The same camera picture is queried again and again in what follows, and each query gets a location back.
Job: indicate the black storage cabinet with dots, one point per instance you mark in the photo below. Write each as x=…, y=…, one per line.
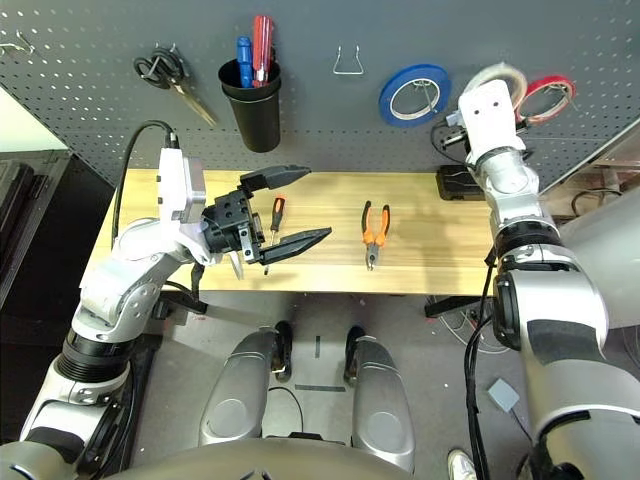
x=30, y=320

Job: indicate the grey metal pegboard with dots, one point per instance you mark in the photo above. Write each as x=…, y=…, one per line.
x=325, y=130

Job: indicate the long black floor tape strip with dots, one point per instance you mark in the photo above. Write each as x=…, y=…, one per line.
x=320, y=388

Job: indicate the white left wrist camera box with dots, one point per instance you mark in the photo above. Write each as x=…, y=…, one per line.
x=172, y=190

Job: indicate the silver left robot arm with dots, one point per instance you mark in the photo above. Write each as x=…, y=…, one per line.
x=115, y=280

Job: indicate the small black flat case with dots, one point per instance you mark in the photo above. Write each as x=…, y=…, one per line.
x=452, y=185

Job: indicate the white tape roll red print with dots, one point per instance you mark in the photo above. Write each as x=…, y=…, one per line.
x=517, y=80

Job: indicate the black orange screwdriver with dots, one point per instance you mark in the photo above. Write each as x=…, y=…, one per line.
x=278, y=215

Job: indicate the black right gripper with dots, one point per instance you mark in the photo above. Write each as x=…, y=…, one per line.
x=457, y=139

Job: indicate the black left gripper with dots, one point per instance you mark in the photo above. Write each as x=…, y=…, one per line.
x=227, y=222

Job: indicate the short black floor tape strip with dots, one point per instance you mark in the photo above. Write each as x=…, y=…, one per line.
x=317, y=346

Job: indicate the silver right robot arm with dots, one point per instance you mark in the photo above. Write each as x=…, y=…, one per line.
x=520, y=200

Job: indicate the silver robot leg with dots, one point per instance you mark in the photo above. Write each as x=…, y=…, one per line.
x=380, y=400
x=235, y=400

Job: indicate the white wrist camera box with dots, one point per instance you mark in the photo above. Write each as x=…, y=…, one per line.
x=172, y=190
x=490, y=120

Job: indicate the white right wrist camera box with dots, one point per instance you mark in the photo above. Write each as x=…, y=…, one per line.
x=490, y=120

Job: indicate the large white appliance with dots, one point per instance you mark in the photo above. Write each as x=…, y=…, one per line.
x=610, y=260

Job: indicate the small grey floor box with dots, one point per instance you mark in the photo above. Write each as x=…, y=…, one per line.
x=503, y=395

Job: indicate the person's grey shoe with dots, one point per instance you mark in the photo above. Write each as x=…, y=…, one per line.
x=462, y=467

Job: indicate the silver left robot leg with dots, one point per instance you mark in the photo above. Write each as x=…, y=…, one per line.
x=235, y=400

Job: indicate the brown wooden furniture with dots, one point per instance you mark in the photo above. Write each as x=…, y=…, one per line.
x=600, y=175

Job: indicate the orange black pliers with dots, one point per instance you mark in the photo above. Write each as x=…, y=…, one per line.
x=372, y=252

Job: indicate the silver right robot leg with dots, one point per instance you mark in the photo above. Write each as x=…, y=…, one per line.
x=380, y=400

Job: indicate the black plastic cup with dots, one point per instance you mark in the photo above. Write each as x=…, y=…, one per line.
x=257, y=125

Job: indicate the blue tape roll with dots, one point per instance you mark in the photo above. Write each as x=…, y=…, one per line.
x=387, y=102

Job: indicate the silver robot torso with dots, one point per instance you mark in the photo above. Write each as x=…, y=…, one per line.
x=250, y=460

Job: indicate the black table leg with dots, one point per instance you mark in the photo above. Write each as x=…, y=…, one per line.
x=182, y=305
x=455, y=306

